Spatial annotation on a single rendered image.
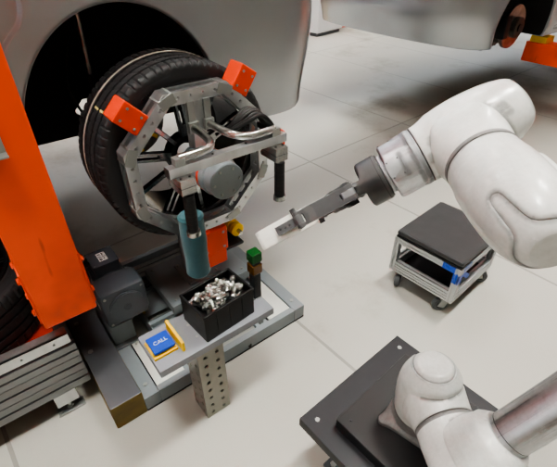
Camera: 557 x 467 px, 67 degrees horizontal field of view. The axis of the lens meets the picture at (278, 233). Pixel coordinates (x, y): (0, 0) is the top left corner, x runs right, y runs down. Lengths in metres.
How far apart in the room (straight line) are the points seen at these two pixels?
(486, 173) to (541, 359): 1.74
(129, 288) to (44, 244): 0.51
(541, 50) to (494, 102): 3.92
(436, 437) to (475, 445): 0.10
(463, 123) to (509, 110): 0.06
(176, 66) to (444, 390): 1.21
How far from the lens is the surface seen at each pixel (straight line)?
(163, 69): 1.45
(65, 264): 1.39
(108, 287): 1.76
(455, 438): 1.15
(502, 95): 0.66
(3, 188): 1.25
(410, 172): 0.65
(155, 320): 1.91
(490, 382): 2.06
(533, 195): 0.53
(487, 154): 0.57
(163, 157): 1.55
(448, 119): 0.64
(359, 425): 1.39
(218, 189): 1.40
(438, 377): 1.18
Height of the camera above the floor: 1.54
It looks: 37 degrees down
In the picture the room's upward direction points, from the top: straight up
